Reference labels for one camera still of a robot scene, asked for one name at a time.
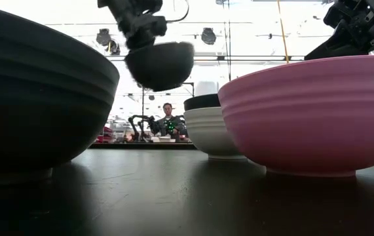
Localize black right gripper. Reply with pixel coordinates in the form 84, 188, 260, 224
304, 0, 374, 61

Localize yellow cable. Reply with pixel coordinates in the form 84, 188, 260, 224
277, 0, 290, 64

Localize person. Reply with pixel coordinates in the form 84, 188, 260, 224
155, 102, 187, 138

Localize white ribbed bowl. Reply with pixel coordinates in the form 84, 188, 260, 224
183, 106, 248, 161

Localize pink ribbed bowl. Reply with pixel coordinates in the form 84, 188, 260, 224
217, 54, 374, 178

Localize black aluminium table frame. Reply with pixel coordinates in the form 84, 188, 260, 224
88, 142, 198, 151

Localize black ribbed bowl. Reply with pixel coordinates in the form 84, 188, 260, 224
0, 3, 121, 186
124, 41, 196, 92
183, 93, 222, 111

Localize red storage bins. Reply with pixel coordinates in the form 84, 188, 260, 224
96, 126, 115, 144

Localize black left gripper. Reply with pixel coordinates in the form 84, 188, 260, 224
97, 0, 168, 52

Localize long black cable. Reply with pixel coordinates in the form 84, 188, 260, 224
221, 0, 233, 82

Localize black ceiling cable reel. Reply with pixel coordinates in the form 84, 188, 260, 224
201, 27, 217, 45
107, 39, 121, 56
96, 28, 112, 46

